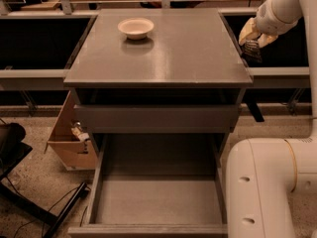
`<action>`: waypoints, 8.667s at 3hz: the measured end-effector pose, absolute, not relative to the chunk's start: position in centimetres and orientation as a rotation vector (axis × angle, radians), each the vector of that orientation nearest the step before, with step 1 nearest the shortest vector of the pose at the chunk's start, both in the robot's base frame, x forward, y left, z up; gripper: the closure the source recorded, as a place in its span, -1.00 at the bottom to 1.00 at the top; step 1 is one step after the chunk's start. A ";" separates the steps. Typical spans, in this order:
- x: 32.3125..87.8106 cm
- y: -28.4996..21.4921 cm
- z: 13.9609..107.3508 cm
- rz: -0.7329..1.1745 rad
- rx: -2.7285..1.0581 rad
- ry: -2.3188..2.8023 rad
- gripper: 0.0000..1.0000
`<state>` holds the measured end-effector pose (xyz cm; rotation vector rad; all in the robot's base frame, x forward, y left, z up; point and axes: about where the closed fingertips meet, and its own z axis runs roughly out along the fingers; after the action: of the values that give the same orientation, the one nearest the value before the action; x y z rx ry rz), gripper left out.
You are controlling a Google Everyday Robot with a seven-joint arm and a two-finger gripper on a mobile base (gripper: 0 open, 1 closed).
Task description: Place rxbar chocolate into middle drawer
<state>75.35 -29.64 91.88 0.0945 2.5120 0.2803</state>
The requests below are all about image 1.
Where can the open grey middle drawer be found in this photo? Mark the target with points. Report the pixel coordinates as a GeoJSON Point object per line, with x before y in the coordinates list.
{"type": "Point", "coordinates": [155, 186]}

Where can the black stand leg bar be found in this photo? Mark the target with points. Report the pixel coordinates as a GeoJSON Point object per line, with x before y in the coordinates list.
{"type": "Point", "coordinates": [77, 193]}

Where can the black rxbar chocolate wrapper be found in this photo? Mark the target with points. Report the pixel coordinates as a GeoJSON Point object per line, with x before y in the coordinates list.
{"type": "Point", "coordinates": [252, 51]}

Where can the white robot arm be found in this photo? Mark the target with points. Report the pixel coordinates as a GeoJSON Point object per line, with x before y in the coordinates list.
{"type": "Point", "coordinates": [261, 172]}

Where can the cardboard box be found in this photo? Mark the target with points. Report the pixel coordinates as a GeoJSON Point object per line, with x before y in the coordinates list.
{"type": "Point", "coordinates": [73, 153]}

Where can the white paper bowl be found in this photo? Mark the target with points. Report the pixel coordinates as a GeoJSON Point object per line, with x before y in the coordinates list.
{"type": "Point", "coordinates": [136, 28]}

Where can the black office chair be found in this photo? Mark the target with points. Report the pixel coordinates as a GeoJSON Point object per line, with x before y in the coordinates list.
{"type": "Point", "coordinates": [12, 148]}

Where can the closed grey top drawer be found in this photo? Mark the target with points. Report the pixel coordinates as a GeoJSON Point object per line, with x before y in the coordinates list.
{"type": "Point", "coordinates": [157, 119]}

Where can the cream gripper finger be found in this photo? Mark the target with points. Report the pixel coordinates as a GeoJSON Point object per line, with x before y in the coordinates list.
{"type": "Point", "coordinates": [249, 31]}
{"type": "Point", "coordinates": [265, 40]}

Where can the grey drawer cabinet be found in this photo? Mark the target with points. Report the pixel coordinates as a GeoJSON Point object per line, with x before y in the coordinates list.
{"type": "Point", "coordinates": [191, 44]}

